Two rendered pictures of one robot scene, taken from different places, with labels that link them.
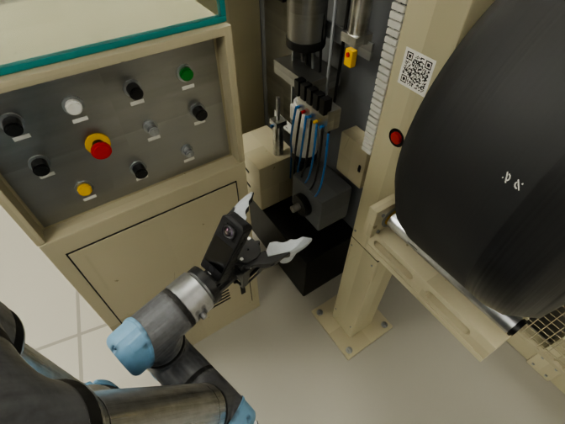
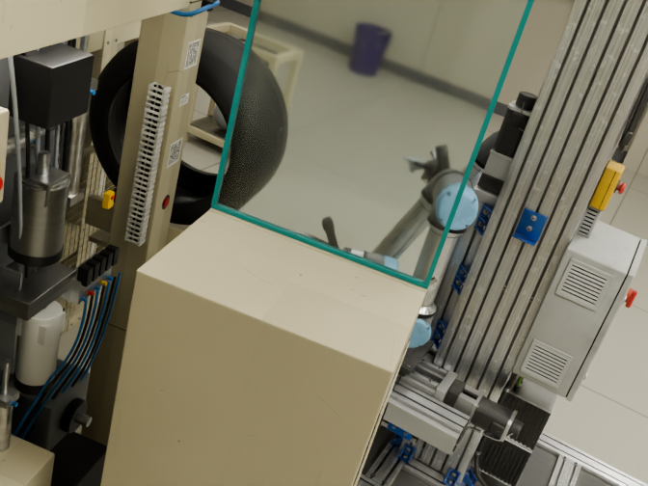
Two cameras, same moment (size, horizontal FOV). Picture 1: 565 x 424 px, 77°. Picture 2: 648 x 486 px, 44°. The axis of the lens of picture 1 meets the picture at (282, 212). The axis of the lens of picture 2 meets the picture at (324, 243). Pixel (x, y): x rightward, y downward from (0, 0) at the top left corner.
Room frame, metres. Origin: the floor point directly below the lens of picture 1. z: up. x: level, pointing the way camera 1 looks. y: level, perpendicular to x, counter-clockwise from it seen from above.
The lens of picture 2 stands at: (1.86, 1.50, 2.13)
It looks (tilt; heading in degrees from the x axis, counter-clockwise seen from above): 27 degrees down; 223
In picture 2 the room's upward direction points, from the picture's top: 16 degrees clockwise
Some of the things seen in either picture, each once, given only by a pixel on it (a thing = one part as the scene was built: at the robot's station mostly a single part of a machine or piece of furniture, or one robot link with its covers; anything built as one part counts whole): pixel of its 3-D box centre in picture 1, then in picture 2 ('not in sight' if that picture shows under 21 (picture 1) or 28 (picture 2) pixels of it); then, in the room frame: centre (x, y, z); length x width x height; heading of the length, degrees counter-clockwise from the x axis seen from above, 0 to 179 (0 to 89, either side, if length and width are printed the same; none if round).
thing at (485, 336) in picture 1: (435, 278); not in sight; (0.43, -0.36, 0.84); 0.36 x 0.09 x 0.06; 33
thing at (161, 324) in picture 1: (151, 332); not in sight; (0.22, 0.20, 1.04); 0.11 x 0.08 x 0.09; 139
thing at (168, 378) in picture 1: (174, 361); not in sight; (0.21, 0.18, 0.94); 0.11 x 0.08 x 0.11; 49
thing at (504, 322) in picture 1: (446, 265); not in sight; (0.43, -0.36, 0.90); 0.35 x 0.05 x 0.05; 33
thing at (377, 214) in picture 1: (425, 191); (145, 229); (0.66, -0.38, 0.90); 0.40 x 0.03 x 0.10; 123
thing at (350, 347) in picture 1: (351, 318); not in sight; (0.71, -0.32, 0.01); 0.27 x 0.27 x 0.02; 33
